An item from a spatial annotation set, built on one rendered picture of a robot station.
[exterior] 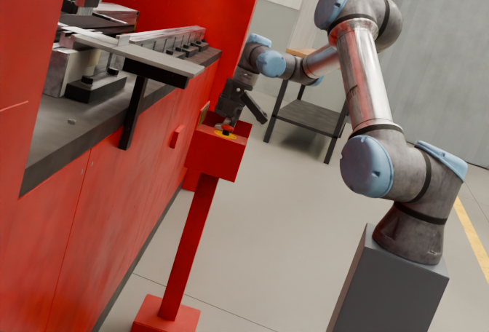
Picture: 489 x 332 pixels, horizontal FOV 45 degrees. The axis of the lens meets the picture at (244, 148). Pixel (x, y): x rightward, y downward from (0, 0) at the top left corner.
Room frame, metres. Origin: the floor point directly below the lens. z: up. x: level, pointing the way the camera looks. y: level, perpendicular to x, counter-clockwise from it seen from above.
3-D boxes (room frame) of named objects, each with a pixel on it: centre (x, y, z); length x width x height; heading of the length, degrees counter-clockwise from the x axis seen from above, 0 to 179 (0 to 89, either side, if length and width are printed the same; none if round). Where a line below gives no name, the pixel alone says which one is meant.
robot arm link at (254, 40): (1.85, 0.06, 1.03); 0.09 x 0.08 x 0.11; 27
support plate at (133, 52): (1.32, 0.28, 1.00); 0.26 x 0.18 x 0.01; 90
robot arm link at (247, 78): (1.86, 0.06, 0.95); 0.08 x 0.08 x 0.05
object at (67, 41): (1.35, 0.43, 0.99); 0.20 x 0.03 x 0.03; 0
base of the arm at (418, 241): (1.24, -0.40, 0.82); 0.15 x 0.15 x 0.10
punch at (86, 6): (1.32, 0.43, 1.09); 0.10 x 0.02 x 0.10; 0
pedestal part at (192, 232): (1.81, 0.08, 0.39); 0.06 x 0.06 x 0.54; 0
